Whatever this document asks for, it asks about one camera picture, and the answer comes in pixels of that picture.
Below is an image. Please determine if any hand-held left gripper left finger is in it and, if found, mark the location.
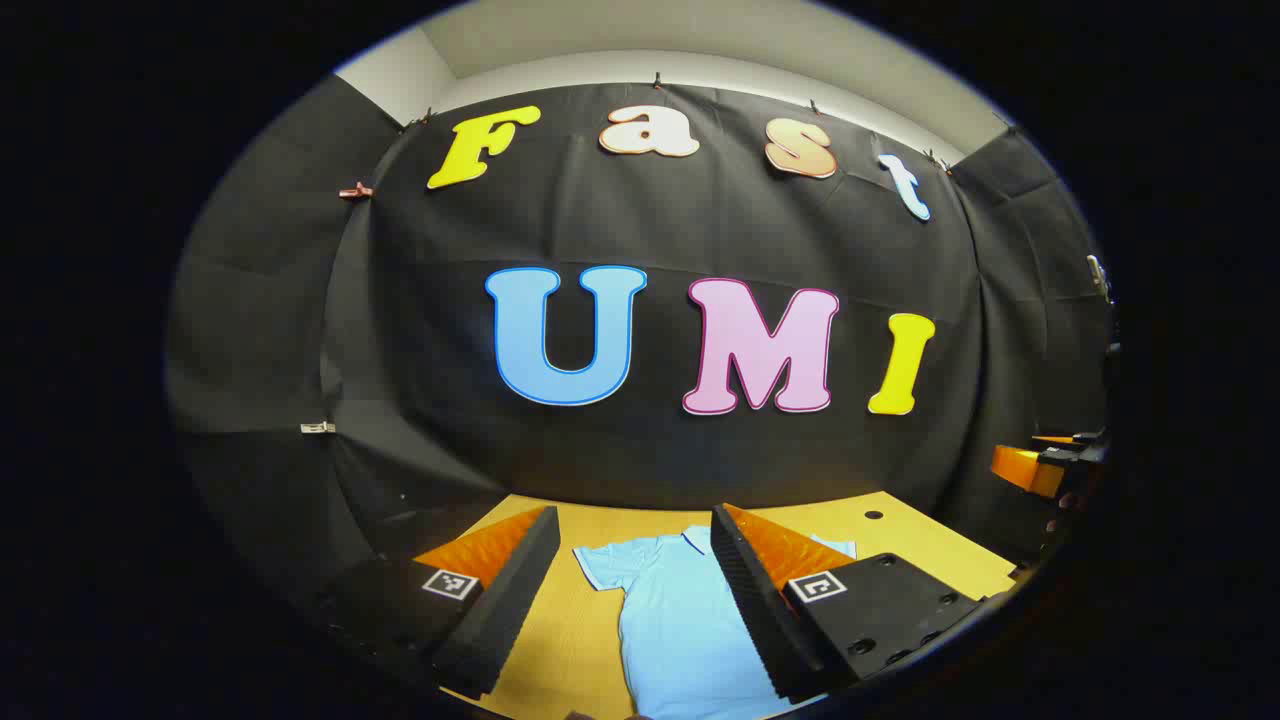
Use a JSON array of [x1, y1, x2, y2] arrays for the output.
[[310, 505, 562, 701]]

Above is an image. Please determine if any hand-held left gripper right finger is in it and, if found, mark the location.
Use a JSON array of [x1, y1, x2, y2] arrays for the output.
[[710, 503, 987, 705]]

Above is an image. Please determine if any light blue T-shirt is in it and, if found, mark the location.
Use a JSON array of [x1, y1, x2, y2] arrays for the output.
[[573, 527, 858, 720]]

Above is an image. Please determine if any black backdrop cloth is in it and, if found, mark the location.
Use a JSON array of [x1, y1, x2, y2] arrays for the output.
[[165, 75, 1116, 611]]

